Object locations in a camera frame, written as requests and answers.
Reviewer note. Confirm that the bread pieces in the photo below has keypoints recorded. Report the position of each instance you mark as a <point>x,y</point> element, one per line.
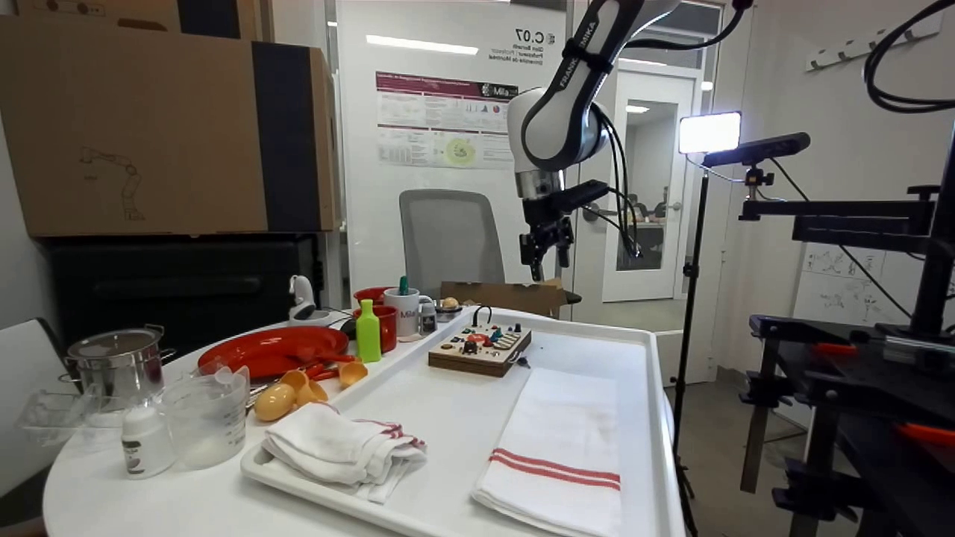
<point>306,385</point>

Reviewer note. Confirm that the green squeeze bottle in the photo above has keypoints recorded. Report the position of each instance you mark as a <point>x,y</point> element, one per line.
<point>368,331</point>

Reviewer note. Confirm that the crumpled white red-striped towel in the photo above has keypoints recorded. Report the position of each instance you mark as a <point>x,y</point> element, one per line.
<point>364,458</point>

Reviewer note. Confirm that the white spray bottle head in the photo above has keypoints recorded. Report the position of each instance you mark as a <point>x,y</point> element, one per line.
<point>303,296</point>

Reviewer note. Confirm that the white red-striped towel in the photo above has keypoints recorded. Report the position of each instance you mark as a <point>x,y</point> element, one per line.
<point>556,461</point>
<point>364,458</point>

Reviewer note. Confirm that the red plate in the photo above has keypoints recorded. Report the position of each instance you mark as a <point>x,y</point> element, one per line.
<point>274,351</point>

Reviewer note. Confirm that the metal pot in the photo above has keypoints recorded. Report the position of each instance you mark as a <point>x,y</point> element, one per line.
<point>118,369</point>

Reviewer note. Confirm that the grey office chair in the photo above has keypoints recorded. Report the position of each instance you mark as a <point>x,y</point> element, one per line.
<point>447,237</point>

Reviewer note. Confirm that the small white spray bottle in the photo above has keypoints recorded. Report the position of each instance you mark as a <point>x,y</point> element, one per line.
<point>148,442</point>

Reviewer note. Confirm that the bright studio light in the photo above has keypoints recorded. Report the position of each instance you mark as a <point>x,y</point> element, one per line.
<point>713,131</point>

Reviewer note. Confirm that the large cardboard box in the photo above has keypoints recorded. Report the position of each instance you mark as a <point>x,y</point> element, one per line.
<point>145,131</point>

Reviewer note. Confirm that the wooden busy board with buttons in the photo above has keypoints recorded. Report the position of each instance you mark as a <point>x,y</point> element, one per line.
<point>482,346</point>

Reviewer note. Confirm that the black metal cart frame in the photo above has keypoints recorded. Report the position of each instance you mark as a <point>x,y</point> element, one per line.
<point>882,394</point>

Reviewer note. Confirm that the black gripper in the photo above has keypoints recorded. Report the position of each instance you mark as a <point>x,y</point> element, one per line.
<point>549,227</point>

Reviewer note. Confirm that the black camera on stand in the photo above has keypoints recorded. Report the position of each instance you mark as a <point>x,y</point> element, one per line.
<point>759,149</point>

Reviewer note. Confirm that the clear plastic measuring cup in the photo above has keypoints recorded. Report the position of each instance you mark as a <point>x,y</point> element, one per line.
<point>206,416</point>

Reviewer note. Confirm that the large white plastic tray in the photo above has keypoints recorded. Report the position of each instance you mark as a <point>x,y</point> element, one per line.
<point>461,419</point>

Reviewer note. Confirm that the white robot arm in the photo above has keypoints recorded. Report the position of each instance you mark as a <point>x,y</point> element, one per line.
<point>559,125</point>

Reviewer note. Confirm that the red mug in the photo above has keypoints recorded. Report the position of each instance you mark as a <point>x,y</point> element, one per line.
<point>382,310</point>

